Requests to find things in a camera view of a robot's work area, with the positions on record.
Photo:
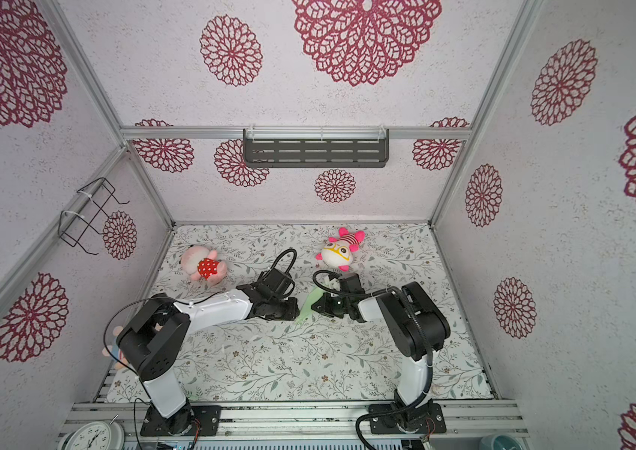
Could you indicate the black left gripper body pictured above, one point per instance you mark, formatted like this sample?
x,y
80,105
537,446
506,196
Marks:
x,y
283,309

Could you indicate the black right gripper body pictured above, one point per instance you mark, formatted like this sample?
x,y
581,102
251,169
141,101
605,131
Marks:
x,y
337,307

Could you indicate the light green paper sheet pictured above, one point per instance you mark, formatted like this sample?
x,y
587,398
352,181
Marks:
x,y
306,310

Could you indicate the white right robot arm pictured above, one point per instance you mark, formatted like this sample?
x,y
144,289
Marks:
x,y
416,325

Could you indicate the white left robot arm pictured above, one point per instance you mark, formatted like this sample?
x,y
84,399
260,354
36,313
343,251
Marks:
x,y
155,335

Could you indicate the white pink owl plush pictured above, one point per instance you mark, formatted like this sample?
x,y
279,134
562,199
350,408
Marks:
x,y
339,251

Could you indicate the pink plush red dotted dress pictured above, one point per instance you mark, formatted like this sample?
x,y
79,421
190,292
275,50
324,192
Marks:
x,y
202,265

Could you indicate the striped hat doll plush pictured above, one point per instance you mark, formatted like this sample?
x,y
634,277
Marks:
x,y
113,351

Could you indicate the teal cup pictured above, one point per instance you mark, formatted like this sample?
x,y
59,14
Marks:
x,y
500,442

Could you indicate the white analog clock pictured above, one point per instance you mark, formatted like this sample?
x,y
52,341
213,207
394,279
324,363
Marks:
x,y
97,435

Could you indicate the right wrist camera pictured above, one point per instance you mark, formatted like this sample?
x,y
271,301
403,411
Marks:
x,y
350,285

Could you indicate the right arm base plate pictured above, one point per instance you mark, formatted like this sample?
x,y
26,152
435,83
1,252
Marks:
x,y
426,419

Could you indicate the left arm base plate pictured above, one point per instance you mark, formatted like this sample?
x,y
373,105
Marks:
x,y
188,421

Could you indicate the grey wall shelf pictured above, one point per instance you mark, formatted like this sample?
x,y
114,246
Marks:
x,y
322,149

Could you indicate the black wire wall rack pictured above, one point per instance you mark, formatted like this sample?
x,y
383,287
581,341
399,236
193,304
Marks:
x,y
84,216

